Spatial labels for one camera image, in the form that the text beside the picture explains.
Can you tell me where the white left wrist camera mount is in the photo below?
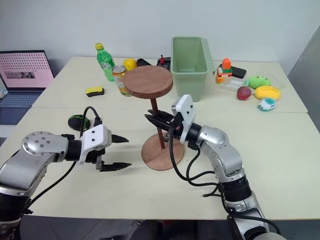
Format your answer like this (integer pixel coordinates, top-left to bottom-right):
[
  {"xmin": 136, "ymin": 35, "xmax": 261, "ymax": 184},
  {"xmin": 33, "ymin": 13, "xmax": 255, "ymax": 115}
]
[{"xmin": 79, "ymin": 124, "xmax": 113, "ymax": 166}]

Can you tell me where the wooden pole with round top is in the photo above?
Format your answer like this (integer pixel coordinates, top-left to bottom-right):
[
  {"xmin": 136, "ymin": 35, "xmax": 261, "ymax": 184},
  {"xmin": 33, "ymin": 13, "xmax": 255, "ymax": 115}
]
[{"xmin": 123, "ymin": 65, "xmax": 174, "ymax": 151}]

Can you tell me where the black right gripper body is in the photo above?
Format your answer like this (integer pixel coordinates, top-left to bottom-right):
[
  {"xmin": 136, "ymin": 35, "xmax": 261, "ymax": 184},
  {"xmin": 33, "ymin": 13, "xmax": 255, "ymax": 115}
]
[{"xmin": 164, "ymin": 112, "xmax": 185, "ymax": 141}]

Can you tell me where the yellow and black sponge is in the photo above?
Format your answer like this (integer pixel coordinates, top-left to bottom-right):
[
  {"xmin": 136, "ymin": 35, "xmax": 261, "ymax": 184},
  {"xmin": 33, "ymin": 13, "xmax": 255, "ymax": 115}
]
[{"xmin": 84, "ymin": 85, "xmax": 106, "ymax": 98}]

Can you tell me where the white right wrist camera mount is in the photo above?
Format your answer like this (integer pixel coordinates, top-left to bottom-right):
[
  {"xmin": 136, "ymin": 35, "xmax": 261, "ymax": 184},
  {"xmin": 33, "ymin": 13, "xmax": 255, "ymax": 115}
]
[{"xmin": 170, "ymin": 94, "xmax": 199, "ymax": 145}]

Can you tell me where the open laptop with pink screen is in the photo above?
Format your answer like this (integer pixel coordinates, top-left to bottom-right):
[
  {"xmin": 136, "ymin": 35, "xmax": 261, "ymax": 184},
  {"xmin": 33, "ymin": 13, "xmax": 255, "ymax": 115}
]
[{"xmin": 0, "ymin": 49, "xmax": 55, "ymax": 126}]

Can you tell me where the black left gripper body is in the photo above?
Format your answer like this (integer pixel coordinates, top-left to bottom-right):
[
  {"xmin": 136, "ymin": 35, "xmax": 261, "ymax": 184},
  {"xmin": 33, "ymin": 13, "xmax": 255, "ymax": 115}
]
[{"xmin": 85, "ymin": 148, "xmax": 107, "ymax": 172}]

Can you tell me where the green plush toy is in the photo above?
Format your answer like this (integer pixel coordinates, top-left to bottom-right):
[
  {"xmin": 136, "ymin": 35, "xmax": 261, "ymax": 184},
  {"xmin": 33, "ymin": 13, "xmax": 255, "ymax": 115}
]
[{"xmin": 247, "ymin": 74, "xmax": 272, "ymax": 90}]

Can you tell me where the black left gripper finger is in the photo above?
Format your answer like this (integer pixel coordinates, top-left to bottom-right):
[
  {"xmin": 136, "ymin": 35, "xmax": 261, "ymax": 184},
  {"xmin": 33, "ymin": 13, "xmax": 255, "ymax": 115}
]
[
  {"xmin": 111, "ymin": 133, "xmax": 130, "ymax": 145},
  {"xmin": 99, "ymin": 161, "xmax": 133, "ymax": 173}
]

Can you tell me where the black box with red lever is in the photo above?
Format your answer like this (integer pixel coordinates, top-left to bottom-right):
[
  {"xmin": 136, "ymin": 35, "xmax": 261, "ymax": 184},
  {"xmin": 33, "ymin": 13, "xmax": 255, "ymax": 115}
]
[{"xmin": 156, "ymin": 53, "xmax": 172, "ymax": 72}]

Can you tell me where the red toy apple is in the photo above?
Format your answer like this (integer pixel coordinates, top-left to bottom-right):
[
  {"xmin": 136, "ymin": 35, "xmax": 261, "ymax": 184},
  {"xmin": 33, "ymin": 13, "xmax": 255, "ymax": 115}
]
[{"xmin": 236, "ymin": 85, "xmax": 252, "ymax": 102}]

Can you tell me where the clear plastic tray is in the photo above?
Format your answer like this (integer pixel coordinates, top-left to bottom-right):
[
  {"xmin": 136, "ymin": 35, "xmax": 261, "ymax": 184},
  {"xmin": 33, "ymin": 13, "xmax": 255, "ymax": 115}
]
[{"xmin": 218, "ymin": 74, "xmax": 251, "ymax": 94}]

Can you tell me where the round wooden base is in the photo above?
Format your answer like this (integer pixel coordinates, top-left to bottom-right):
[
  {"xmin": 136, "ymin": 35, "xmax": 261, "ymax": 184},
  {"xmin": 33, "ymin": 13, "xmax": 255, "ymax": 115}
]
[{"xmin": 140, "ymin": 134, "xmax": 186, "ymax": 172}]

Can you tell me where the clear plastic bag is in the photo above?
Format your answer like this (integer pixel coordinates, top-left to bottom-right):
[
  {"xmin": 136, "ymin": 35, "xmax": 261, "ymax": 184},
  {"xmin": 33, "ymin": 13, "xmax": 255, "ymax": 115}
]
[{"xmin": 259, "ymin": 69, "xmax": 287, "ymax": 91}]

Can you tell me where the green bottle with yellow cap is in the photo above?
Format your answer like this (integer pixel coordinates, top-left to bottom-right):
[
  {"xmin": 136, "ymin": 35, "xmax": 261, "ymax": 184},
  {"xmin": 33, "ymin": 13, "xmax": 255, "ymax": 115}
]
[{"xmin": 94, "ymin": 42, "xmax": 117, "ymax": 83}]

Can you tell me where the yellow toy lemon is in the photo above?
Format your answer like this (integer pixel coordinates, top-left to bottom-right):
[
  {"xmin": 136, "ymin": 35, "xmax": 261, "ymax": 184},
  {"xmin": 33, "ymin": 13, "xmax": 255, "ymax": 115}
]
[{"xmin": 123, "ymin": 58, "xmax": 139, "ymax": 72}]

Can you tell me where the black and green round toy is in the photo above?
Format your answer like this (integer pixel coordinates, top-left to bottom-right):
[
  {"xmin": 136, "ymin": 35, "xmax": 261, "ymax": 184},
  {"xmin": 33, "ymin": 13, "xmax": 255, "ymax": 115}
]
[{"xmin": 67, "ymin": 114, "xmax": 92, "ymax": 131}]

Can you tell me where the white and teal toy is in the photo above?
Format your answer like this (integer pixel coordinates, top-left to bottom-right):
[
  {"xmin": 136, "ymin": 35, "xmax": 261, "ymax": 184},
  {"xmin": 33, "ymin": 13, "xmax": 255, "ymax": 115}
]
[{"xmin": 257, "ymin": 97, "xmax": 278, "ymax": 112}]

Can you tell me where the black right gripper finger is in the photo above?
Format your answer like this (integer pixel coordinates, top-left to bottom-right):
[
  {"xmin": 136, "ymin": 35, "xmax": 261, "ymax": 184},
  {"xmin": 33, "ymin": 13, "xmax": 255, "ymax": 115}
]
[
  {"xmin": 147, "ymin": 108, "xmax": 174, "ymax": 121},
  {"xmin": 144, "ymin": 113, "xmax": 172, "ymax": 131}
]

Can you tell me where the orange drink can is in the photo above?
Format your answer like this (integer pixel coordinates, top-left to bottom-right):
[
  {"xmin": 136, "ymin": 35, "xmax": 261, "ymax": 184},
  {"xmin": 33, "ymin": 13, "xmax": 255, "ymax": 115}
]
[{"xmin": 111, "ymin": 65, "xmax": 133, "ymax": 98}]

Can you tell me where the black rectangular case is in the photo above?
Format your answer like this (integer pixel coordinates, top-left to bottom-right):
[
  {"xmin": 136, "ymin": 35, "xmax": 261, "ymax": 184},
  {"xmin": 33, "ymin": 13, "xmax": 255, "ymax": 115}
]
[{"xmin": 230, "ymin": 65, "xmax": 247, "ymax": 79}]

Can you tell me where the yellow plush toy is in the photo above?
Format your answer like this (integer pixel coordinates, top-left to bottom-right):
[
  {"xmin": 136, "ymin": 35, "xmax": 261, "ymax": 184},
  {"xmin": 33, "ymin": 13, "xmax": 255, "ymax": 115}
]
[{"xmin": 254, "ymin": 85, "xmax": 282, "ymax": 102}]

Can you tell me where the green plastic bin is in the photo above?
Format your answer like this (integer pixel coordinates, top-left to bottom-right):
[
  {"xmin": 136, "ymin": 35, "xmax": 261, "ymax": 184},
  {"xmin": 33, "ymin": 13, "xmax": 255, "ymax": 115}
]
[{"xmin": 170, "ymin": 36, "xmax": 215, "ymax": 103}]

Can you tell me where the toy brick figure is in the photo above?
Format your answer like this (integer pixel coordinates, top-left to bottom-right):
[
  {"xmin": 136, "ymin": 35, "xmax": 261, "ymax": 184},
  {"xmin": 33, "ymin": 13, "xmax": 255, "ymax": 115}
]
[{"xmin": 215, "ymin": 57, "xmax": 234, "ymax": 85}]

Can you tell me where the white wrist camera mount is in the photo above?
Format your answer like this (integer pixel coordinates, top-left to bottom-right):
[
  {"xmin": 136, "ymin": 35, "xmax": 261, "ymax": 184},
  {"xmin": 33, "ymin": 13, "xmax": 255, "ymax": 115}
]
[
  {"xmin": 79, "ymin": 124, "xmax": 113, "ymax": 166},
  {"xmin": 170, "ymin": 94, "xmax": 199, "ymax": 145}
]

